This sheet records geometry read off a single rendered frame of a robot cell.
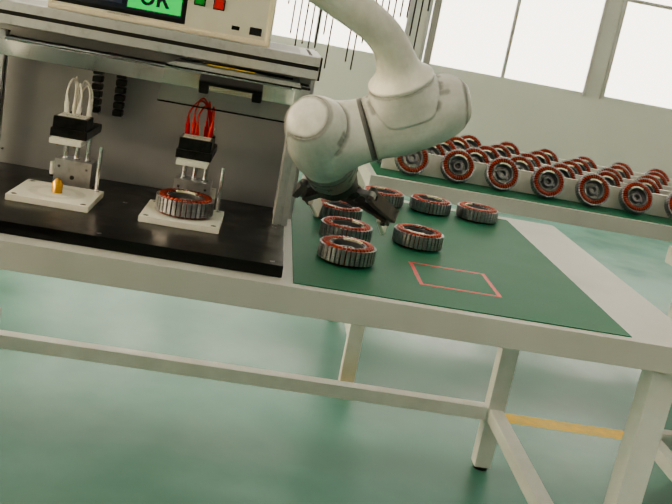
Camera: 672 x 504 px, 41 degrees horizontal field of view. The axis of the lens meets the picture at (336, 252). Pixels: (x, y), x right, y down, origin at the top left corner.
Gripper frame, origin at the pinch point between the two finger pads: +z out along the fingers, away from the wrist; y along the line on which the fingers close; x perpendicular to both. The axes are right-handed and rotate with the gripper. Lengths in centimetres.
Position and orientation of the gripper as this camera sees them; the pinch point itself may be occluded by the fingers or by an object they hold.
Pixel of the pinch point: (350, 216)
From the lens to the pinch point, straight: 172.3
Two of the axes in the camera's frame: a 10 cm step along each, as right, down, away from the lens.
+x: 3.3, -9.1, 2.6
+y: 9.3, 2.6, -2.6
